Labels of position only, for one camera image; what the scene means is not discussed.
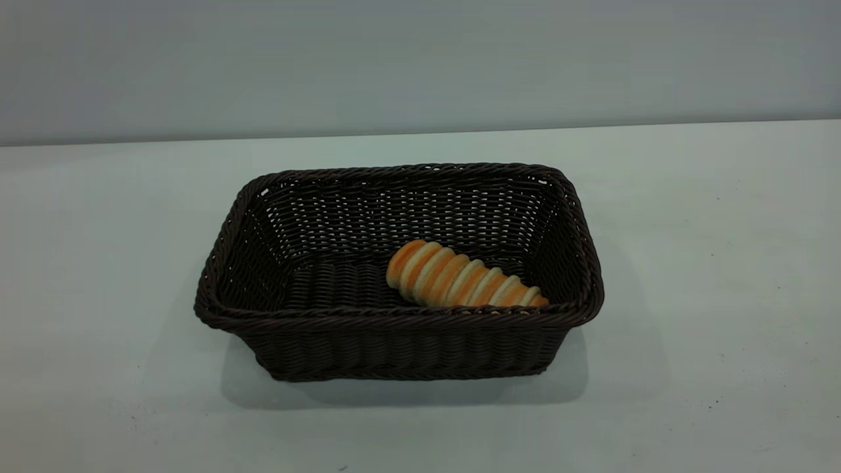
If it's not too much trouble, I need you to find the striped orange bread roll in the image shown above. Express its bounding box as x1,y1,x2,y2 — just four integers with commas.
386,239,550,308

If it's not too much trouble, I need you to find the dark brown woven wicker basket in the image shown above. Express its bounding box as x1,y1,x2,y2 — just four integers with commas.
194,162,605,383

